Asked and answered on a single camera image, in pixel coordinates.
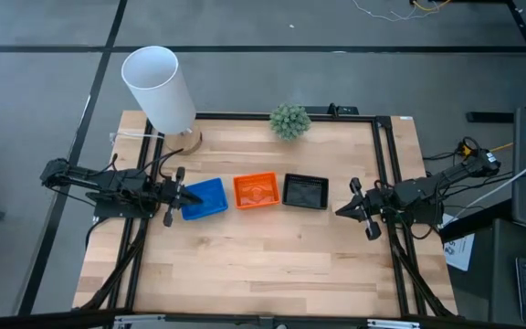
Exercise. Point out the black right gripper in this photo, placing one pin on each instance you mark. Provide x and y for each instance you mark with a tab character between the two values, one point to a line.
371	205

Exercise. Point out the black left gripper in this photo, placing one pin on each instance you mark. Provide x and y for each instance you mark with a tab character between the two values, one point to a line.
169	194

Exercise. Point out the blue slotted plastic basket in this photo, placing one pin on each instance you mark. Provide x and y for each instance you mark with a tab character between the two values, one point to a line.
210	196

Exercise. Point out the black slotted plastic basket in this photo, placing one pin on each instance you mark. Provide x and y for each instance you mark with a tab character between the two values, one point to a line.
306	192

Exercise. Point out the orange slotted plastic basket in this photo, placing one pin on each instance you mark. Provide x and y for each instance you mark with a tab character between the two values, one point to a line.
256	189

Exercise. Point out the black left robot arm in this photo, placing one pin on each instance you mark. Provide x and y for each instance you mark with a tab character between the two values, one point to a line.
108	180

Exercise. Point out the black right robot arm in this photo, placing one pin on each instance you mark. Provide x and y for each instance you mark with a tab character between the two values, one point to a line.
427	189

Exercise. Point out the round wooden lamp base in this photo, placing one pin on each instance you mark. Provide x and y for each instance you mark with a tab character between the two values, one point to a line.
185	142

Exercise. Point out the small green potted plant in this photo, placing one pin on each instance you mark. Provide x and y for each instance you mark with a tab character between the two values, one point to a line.
290	121

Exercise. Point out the white cylindrical lamp shade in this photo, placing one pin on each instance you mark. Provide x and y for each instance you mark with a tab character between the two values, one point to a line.
162	91

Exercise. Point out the white paper sheet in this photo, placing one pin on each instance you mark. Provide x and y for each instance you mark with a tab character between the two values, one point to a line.
461	251

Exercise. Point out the black equipment cart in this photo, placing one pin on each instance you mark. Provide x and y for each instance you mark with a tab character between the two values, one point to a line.
502	274

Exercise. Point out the black floor bar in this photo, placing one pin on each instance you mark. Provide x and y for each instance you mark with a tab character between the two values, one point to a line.
489	117

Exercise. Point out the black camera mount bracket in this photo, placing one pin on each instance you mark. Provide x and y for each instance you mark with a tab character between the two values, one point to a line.
343	110

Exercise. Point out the black aluminium table frame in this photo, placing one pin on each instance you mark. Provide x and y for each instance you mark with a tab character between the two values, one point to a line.
245	116

